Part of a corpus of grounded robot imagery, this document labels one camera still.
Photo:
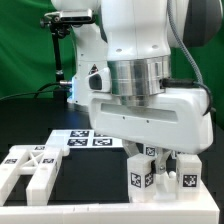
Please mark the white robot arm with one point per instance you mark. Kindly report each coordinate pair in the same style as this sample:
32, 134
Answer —
134, 97

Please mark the white threaded peg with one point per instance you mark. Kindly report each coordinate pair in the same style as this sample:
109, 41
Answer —
172, 174

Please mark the white chair back ladder part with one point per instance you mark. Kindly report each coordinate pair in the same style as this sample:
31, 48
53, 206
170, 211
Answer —
40, 162

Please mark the black camera stand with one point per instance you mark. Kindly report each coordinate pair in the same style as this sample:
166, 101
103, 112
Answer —
58, 31

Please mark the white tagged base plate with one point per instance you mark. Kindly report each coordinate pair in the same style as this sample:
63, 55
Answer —
82, 139

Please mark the white tagged cube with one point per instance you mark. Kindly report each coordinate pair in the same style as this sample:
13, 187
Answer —
150, 151

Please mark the grey mounted camera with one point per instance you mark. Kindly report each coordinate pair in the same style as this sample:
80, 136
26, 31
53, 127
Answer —
80, 16

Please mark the white frame wall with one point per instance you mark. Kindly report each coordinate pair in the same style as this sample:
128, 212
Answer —
202, 210

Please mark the white chair seat plate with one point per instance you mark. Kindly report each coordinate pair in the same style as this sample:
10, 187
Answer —
165, 187

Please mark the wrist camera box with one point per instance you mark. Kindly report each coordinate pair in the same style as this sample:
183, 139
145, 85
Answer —
99, 81

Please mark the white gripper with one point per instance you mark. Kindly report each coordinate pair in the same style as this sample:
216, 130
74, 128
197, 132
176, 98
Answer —
175, 119

